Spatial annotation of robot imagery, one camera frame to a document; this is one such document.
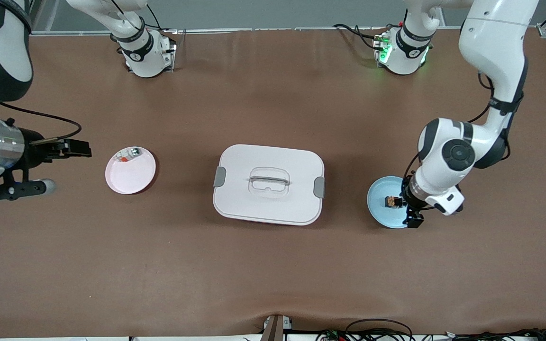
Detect pink round plate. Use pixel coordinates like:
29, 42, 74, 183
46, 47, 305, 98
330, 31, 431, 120
105, 146, 156, 195

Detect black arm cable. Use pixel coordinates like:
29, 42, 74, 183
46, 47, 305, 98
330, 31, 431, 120
0, 102, 82, 143
403, 71, 526, 190

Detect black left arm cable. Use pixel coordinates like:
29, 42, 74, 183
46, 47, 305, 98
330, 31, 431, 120
403, 71, 526, 190

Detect black cable bundle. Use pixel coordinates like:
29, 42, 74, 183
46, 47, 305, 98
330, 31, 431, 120
316, 318, 416, 341
448, 328, 546, 341

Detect silver table edge strip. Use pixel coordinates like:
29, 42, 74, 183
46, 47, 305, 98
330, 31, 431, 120
31, 26, 546, 37

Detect black base cable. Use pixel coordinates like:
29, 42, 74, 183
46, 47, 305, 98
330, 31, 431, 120
334, 24, 388, 50
145, 5, 179, 35

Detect green and white switch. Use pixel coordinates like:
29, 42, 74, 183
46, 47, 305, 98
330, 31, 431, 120
114, 148, 142, 164

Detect light blue round plate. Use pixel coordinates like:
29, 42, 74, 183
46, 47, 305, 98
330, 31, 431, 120
367, 176, 422, 229

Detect brown post with bracket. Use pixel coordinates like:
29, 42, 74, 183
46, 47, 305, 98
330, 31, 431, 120
261, 314, 293, 341

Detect white lidded storage box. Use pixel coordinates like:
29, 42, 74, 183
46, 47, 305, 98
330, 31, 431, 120
212, 144, 326, 226

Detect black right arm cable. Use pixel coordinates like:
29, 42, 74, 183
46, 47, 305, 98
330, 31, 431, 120
0, 102, 82, 143

